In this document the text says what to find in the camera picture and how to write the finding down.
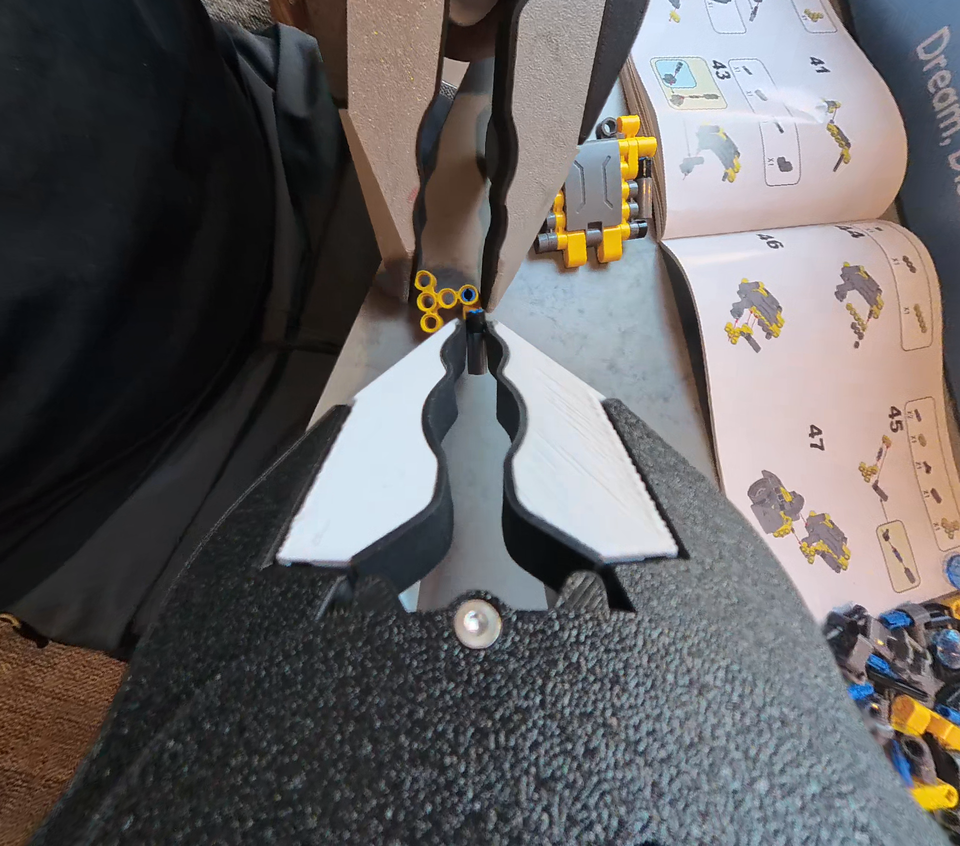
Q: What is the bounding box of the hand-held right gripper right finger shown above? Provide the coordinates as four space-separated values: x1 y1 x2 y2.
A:
484 321 681 565

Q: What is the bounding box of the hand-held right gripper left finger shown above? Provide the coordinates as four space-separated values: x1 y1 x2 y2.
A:
276 319 470 568

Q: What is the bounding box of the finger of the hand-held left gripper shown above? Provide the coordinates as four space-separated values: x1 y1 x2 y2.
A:
480 0 614 307
343 0 447 271

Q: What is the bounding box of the yellow grey brick assembly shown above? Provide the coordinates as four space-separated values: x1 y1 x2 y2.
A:
534 116 660 271

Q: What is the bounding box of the black grey pin connector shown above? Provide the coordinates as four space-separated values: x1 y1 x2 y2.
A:
463 309 489 379

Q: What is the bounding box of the yellow three-hole connector brick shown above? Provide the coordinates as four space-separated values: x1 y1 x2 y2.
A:
414 270 461 335

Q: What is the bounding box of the grey desk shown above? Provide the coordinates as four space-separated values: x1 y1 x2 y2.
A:
307 0 901 614

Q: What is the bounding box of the open instruction booklet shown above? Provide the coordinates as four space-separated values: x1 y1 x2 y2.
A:
618 0 960 618

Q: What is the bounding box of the blue cardboard box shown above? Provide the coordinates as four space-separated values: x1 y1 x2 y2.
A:
832 0 960 262

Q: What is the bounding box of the person's body in black clothing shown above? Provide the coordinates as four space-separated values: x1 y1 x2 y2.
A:
0 0 376 659

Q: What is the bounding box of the pile of loose brick pieces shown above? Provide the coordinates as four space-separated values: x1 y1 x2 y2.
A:
821 591 960 817

